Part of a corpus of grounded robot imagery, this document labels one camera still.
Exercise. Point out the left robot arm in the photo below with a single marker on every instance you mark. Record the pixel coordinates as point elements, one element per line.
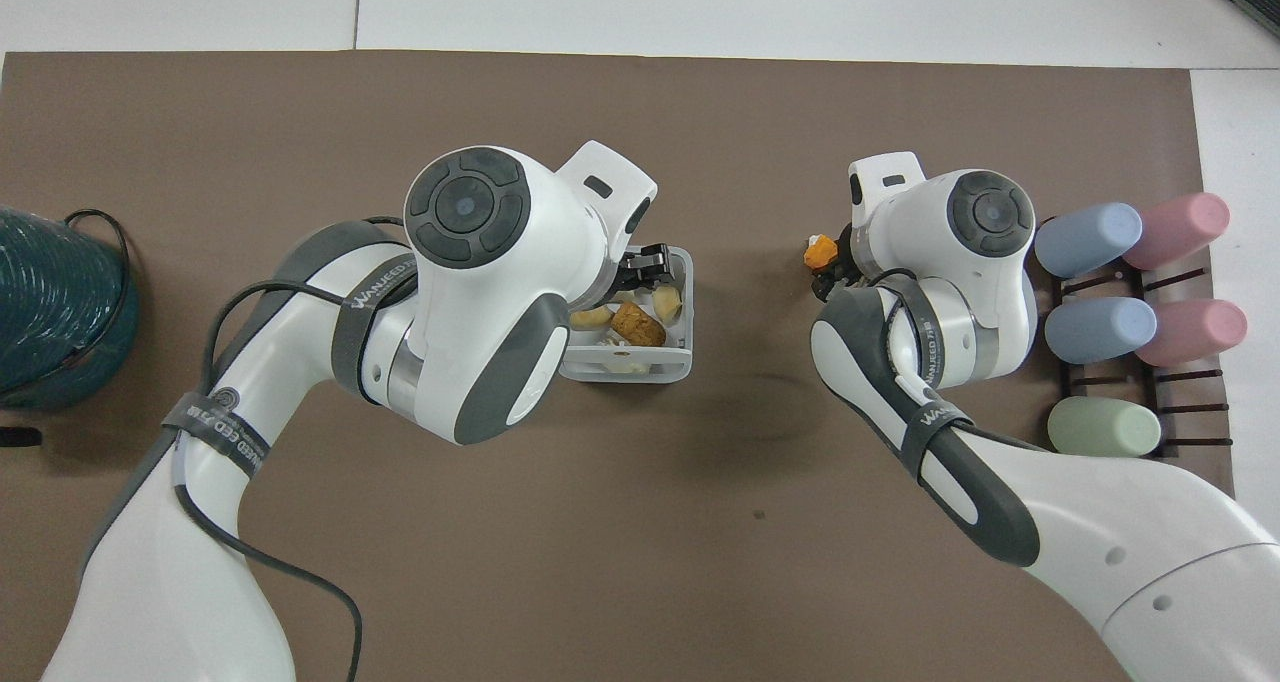
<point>250,392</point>

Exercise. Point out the brown cork piece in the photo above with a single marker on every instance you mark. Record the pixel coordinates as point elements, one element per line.
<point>638,324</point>

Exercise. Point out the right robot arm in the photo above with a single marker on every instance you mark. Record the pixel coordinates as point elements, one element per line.
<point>1100,522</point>

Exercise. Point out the teal ribbed waste bin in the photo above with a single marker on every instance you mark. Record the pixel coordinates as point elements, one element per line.
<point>55,312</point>

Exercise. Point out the blue plastic cup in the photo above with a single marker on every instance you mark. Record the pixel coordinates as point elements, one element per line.
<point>1100,329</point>
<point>1090,238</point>

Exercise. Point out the yellow peel piece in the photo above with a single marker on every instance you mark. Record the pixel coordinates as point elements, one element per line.
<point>668,302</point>
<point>590,317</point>

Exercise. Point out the pink plastic cup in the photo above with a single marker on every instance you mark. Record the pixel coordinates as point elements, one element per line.
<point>1200,330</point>
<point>1185,227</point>

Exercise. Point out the orange trash piece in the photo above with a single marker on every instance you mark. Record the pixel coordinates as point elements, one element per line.
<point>821,252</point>

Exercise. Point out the clear plastic tray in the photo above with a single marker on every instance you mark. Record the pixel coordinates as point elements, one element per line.
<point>660,362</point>

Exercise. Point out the green plastic cup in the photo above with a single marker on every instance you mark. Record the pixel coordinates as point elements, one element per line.
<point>1105,427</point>

